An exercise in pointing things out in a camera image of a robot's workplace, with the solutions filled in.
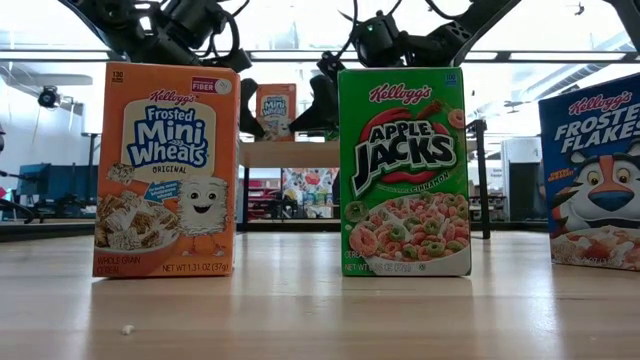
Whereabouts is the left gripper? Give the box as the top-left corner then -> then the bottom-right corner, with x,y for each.
199,46 -> 268,140

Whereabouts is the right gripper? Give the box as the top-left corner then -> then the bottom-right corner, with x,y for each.
288,47 -> 361,135

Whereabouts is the orange Frosted Mini Wheats box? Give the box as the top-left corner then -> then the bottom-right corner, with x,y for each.
92,61 -> 242,280
255,83 -> 298,143

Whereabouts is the green Apple Jacks box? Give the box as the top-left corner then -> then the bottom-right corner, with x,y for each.
338,67 -> 473,278

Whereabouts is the blue Frosted Flakes box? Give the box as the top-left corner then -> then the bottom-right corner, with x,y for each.
538,72 -> 640,273

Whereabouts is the floral patterned cloth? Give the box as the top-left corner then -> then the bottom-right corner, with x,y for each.
281,168 -> 341,220

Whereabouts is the red storage rack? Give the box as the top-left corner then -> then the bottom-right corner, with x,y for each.
248,178 -> 282,221

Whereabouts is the white cabinet with black panel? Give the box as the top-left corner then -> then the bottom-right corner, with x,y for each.
501,137 -> 543,222

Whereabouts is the blue partition panel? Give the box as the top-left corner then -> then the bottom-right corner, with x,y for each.
17,163 -> 99,220

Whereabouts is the LED light bar beam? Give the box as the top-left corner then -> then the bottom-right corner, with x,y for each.
0,48 -> 640,65

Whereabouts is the wooden shelf with black frame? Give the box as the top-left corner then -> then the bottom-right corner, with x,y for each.
238,118 -> 492,241

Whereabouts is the black dome camera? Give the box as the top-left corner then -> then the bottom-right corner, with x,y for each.
36,85 -> 62,111

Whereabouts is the white air duct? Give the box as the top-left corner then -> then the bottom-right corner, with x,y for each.
0,73 -> 95,88

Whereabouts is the black table edge rail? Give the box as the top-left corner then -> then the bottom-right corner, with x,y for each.
0,218 -> 551,245

